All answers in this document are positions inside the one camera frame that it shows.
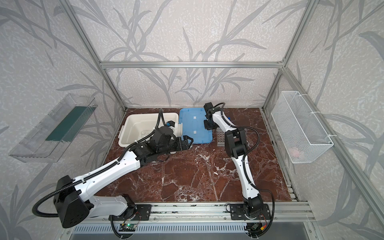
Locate clear test tube rack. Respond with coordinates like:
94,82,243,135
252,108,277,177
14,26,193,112
216,128,225,147

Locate green circuit board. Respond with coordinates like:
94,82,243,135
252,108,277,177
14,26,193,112
119,224,138,232

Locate white plastic storage bin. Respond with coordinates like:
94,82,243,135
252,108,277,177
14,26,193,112
118,113,183,148

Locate right circuit board wires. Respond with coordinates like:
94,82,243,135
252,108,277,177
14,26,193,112
245,221,269,236

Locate blue plastic bin lid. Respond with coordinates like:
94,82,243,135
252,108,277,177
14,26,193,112
179,108,213,145

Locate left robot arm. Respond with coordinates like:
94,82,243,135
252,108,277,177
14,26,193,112
32,110,194,228

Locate clear acrylic wall shelf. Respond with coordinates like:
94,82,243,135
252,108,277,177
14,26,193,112
9,94,98,163

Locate white wire mesh basket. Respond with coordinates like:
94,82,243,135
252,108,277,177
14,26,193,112
272,91,334,164

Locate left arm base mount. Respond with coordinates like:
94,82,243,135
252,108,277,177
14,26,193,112
109,204,152,222

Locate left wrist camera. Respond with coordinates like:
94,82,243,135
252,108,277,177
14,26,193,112
166,121,177,131

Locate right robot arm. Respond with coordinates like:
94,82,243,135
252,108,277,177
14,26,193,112
204,102,265,219

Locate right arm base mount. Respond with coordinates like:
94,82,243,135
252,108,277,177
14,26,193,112
226,204,273,221

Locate pink object in basket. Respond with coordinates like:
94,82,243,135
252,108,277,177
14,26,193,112
290,147,302,159

